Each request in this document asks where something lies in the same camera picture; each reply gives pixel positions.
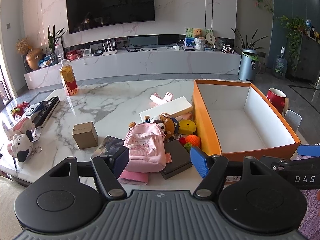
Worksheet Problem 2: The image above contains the white router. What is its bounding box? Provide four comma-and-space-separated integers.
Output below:
102, 40, 118, 56

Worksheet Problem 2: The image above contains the copper vase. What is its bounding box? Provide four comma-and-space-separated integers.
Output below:
25, 48, 43, 70

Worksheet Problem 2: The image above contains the illustrated card box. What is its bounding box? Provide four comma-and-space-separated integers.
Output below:
91, 135, 124, 159

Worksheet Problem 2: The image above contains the pink wallet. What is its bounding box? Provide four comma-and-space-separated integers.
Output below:
118, 170, 149, 185

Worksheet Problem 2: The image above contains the orange cardboard box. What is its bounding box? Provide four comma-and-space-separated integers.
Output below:
193, 80, 300, 161

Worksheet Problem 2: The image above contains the brown cardboard cube box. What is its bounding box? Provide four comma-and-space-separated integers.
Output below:
72, 122, 98, 150

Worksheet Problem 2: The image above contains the yellow tape measure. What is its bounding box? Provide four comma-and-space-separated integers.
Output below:
178, 120, 196, 135

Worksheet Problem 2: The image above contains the white long box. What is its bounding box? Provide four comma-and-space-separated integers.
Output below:
139, 96, 193, 122

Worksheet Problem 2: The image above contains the yellow red drink carton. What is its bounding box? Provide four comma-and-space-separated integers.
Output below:
60, 59, 79, 96

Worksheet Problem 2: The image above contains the cow plush keychain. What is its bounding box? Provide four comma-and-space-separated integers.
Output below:
7, 130, 42, 163

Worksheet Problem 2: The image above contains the orange crochet ball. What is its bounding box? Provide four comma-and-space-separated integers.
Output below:
178, 134, 201, 152

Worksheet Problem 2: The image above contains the potted green plant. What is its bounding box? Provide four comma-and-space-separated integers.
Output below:
47, 25, 67, 65

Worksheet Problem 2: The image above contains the black television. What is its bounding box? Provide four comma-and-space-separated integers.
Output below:
66, 0, 155, 34

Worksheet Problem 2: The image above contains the raccoon plush toy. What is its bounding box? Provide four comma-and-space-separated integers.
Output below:
128, 112, 180, 143

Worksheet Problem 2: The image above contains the pink mini backpack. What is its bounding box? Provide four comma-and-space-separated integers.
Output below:
124, 122, 167, 173

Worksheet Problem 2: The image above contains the teddy bear on cabinet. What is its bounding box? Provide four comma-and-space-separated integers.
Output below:
193, 28, 206, 51

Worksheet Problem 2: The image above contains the pink bunny plush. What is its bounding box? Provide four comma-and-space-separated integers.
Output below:
2, 118, 35, 141

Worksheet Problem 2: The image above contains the purple fuzzy sleeve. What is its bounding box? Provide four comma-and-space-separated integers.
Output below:
299, 190, 320, 240

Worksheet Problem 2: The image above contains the black flat case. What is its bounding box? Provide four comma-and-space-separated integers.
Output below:
160, 140, 192, 179

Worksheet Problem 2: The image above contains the red feather toy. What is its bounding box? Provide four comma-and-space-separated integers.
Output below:
10, 101, 30, 119

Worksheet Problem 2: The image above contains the grey trash bin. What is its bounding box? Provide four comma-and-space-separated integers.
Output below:
238, 49, 259, 83

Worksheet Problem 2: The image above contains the water jug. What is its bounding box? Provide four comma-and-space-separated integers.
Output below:
273, 47, 287, 79

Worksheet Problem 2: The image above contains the white blue small box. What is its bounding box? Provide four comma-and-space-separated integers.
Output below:
23, 102, 44, 118

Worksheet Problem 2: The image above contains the red mug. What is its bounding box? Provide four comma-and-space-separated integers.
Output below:
266, 88, 287, 114

